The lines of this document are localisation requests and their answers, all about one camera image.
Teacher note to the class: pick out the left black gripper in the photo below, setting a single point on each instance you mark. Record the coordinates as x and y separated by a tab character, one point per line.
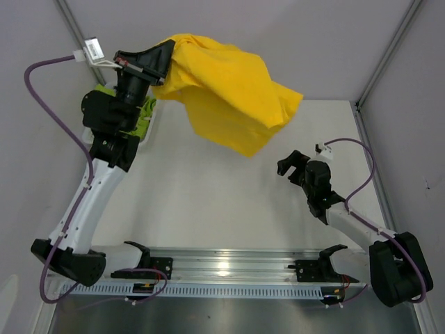
156	59

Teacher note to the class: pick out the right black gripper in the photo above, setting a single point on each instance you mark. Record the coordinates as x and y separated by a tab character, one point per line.
297	159

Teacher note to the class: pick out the yellow fabric shorts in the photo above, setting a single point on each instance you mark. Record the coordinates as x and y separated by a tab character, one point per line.
228	94

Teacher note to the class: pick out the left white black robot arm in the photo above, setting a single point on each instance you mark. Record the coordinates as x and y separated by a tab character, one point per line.
103	174

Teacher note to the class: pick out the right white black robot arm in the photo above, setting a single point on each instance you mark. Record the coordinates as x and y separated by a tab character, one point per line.
391	263

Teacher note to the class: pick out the green fabric shorts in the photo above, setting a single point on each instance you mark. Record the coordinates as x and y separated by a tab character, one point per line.
146	111

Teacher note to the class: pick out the white plastic mesh basket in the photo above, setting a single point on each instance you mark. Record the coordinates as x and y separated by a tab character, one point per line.
147	134

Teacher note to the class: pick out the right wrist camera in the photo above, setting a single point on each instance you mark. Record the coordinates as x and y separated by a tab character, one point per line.
324	153

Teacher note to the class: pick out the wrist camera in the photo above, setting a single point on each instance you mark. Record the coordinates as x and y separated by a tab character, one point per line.
95	54
324	153

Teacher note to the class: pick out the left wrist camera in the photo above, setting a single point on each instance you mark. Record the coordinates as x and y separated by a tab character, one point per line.
95	54

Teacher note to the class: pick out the left aluminium corner post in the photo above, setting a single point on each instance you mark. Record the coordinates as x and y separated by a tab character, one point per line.
75	31

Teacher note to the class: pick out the aluminium corner post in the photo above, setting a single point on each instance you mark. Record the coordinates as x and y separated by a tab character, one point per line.
75	31
391	49

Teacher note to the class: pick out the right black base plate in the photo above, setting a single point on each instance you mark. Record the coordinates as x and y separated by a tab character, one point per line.
318	271

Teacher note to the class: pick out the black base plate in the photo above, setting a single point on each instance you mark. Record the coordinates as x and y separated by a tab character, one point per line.
318	271
154	269

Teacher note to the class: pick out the aluminium mounting rail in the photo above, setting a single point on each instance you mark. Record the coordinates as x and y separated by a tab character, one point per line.
189	266

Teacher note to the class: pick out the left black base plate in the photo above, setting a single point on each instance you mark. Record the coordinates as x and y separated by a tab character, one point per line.
154	269

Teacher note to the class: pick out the white slotted cable duct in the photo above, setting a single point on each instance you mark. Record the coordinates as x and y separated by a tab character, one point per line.
204	290

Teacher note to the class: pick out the right aluminium corner post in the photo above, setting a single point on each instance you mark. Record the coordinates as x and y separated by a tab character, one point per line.
391	49

